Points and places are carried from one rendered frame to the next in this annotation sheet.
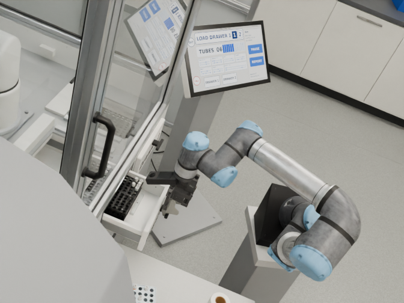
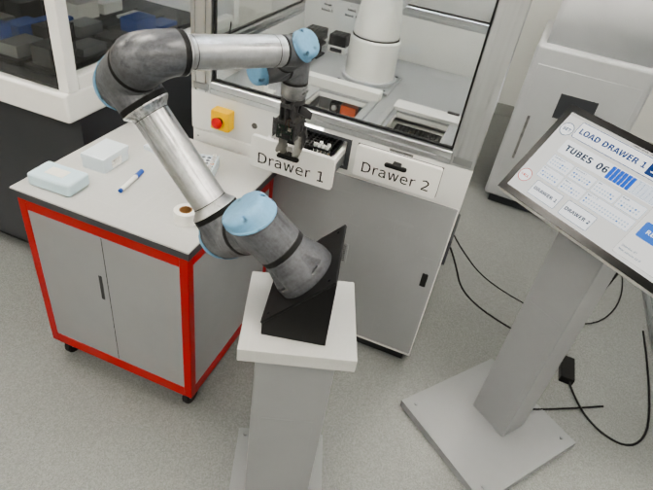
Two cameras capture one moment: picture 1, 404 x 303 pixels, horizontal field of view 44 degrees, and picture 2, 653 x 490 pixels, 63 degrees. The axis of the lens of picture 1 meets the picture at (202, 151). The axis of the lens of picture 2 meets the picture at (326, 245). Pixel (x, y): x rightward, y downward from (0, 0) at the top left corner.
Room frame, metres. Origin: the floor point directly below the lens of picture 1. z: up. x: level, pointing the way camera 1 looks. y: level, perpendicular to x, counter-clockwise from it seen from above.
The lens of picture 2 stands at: (1.75, -1.36, 1.71)
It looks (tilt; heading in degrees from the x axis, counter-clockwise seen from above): 37 degrees down; 104
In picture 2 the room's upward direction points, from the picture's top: 10 degrees clockwise
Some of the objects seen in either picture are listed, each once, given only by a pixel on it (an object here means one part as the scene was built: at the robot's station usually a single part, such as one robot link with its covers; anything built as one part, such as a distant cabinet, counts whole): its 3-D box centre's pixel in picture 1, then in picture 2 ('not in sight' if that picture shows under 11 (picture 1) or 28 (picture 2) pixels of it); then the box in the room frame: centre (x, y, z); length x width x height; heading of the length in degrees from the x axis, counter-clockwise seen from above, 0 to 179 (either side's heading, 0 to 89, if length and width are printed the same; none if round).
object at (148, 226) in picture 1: (156, 212); (292, 161); (1.23, 0.07, 0.87); 0.29 x 0.02 x 0.11; 179
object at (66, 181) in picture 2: not in sight; (58, 178); (0.61, -0.28, 0.78); 0.15 x 0.10 x 0.04; 1
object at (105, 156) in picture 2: not in sight; (105, 156); (0.64, -0.09, 0.79); 0.13 x 0.09 x 0.05; 90
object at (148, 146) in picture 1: (148, 146); (395, 170); (1.55, 0.21, 0.87); 0.29 x 0.02 x 0.11; 179
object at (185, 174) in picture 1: (187, 166); (294, 90); (1.23, 0.03, 1.13); 0.08 x 0.08 x 0.05
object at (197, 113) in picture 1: (192, 142); (533, 335); (2.14, 0.06, 0.51); 0.50 x 0.45 x 1.02; 51
